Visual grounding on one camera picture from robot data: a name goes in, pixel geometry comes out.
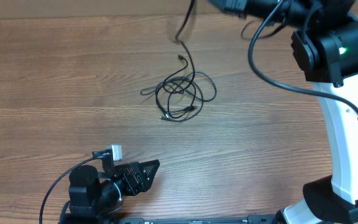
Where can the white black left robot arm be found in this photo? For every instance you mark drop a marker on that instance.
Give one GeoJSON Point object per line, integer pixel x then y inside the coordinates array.
{"type": "Point", "coordinates": [95, 196]}

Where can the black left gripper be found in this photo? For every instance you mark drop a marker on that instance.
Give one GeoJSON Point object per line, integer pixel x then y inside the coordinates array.
{"type": "Point", "coordinates": [142, 183]}

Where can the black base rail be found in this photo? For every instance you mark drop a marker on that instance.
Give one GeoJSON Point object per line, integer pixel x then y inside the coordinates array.
{"type": "Point", "coordinates": [197, 220]}

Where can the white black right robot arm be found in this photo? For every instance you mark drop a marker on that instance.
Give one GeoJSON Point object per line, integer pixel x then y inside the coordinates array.
{"type": "Point", "coordinates": [325, 47]}

